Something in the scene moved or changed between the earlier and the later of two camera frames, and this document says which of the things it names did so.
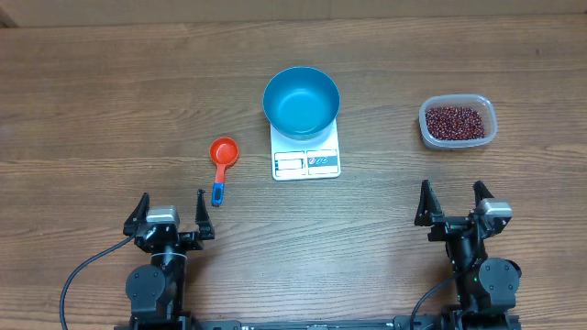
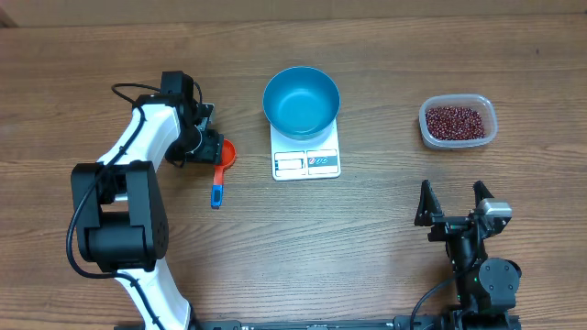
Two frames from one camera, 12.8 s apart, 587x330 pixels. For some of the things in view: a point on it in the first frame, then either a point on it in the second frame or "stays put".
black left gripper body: x=193 y=243 → x=200 y=148
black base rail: x=319 y=324 stays put
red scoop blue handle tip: x=223 y=152 stays put
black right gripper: x=429 y=214 stays put
